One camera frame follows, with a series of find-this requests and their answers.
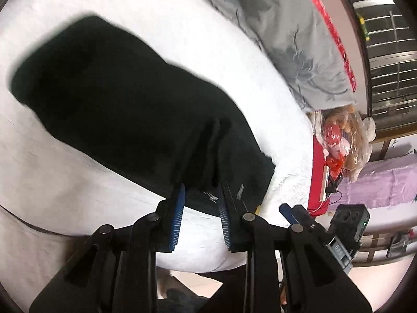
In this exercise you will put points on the grey floral pillow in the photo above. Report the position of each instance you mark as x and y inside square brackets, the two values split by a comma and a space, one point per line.
[286, 39]

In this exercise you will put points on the dark window sill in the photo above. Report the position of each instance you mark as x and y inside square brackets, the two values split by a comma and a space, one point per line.
[361, 58]

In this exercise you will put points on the red bed sheet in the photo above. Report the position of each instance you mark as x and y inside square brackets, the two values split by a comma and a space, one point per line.
[316, 176]

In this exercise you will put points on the black pants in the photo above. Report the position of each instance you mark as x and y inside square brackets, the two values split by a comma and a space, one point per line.
[123, 111]

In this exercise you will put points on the yellow green box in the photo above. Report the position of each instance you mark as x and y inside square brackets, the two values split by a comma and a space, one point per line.
[363, 26]

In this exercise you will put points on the plastic bag of stuffed toys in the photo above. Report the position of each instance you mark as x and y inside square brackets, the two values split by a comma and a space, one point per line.
[348, 143]

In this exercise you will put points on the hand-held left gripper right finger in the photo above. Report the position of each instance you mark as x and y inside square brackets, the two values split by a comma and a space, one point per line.
[224, 221]

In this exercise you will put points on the wooden furniture frame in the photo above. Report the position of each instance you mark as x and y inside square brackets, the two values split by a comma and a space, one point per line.
[381, 234]

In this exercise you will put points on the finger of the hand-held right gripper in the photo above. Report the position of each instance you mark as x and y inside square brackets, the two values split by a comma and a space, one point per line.
[287, 208]

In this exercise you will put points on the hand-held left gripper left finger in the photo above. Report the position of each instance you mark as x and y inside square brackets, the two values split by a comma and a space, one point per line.
[177, 215]

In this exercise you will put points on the lilac quilted cloth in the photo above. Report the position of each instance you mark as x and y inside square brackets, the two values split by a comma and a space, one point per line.
[384, 182]

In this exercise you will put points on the metal window grille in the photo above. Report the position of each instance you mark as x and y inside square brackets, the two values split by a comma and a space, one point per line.
[391, 65]

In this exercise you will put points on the white power strip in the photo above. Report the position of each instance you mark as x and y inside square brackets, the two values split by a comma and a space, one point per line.
[325, 182]

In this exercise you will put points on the white quilted mattress pad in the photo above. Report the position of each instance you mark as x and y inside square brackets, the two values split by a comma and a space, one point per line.
[81, 195]

